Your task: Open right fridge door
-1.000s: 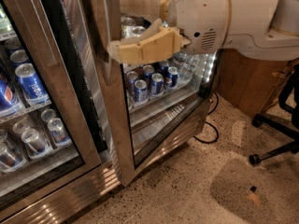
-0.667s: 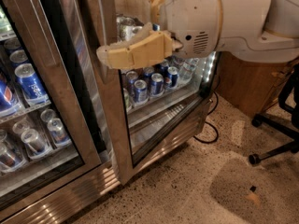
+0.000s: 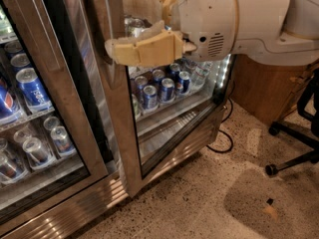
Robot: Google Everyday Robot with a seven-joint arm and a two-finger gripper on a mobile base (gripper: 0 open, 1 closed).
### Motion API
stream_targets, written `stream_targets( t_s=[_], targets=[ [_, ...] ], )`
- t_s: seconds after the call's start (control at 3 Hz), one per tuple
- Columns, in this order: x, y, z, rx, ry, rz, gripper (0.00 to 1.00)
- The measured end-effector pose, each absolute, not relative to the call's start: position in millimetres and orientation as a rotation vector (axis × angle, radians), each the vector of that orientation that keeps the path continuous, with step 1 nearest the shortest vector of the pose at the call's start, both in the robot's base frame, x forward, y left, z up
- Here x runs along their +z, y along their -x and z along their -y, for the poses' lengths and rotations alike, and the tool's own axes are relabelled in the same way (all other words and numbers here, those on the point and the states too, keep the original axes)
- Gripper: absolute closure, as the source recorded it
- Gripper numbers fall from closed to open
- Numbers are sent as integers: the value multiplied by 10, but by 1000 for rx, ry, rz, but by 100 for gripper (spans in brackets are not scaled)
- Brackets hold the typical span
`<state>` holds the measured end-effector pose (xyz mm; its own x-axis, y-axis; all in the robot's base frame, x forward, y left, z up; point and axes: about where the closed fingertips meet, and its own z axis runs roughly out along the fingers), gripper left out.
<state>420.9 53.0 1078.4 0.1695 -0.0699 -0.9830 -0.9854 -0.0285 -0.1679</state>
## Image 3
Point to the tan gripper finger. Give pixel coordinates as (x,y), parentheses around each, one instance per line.
(150,10)
(154,47)

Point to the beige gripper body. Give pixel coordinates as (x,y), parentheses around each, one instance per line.
(206,20)

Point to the glass fridge door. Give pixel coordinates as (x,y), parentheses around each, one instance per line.
(146,144)
(53,199)

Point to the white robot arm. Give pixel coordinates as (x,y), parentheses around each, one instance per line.
(269,32)

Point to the clear water bottle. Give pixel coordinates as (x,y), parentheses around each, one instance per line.
(200,73)

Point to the blue can bottom shelf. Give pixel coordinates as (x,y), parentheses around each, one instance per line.
(150,97)

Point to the wooden counter cabinet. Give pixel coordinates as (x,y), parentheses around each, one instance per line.
(269,93)

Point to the blue pepsi can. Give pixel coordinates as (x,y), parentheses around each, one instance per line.
(8,105)
(31,87)

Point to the silver can lower left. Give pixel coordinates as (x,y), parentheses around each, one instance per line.
(36,150)

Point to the front blue pepsi can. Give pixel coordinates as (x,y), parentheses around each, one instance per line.
(8,105)

